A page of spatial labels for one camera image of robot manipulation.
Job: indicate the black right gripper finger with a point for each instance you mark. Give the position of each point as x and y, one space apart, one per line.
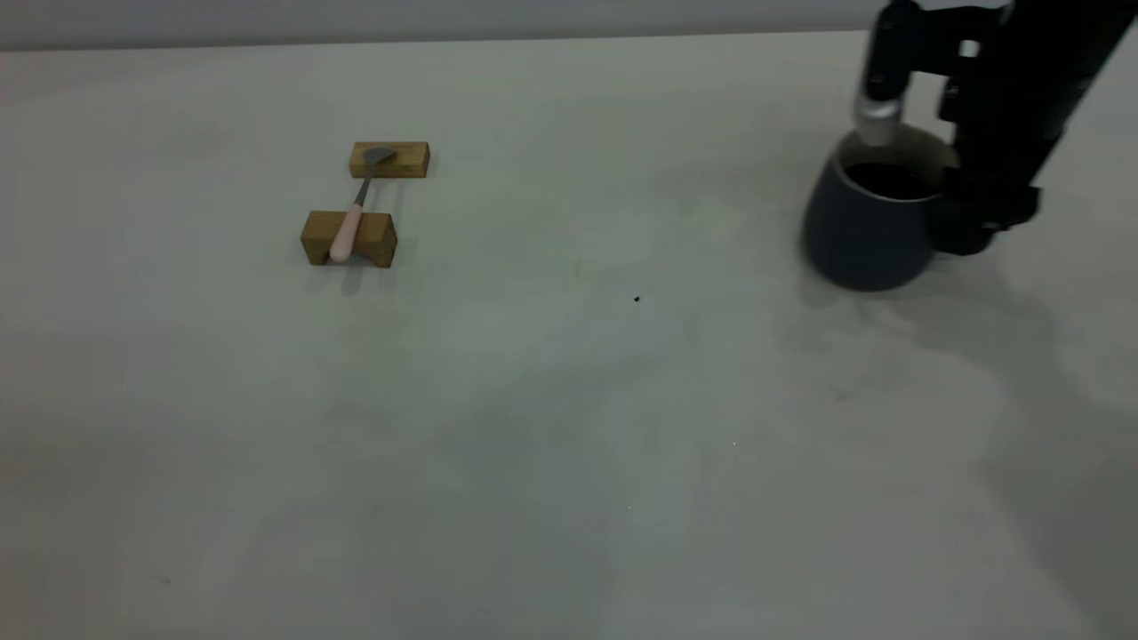
960 227
1013 206

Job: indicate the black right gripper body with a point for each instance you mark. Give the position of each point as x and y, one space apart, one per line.
1031 80

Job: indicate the dark grey ceramic cup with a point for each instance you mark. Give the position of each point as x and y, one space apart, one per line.
858 236

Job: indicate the flat wooden block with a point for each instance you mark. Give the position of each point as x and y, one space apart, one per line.
411 161

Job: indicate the arched wooden block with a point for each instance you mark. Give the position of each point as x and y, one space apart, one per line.
316 235

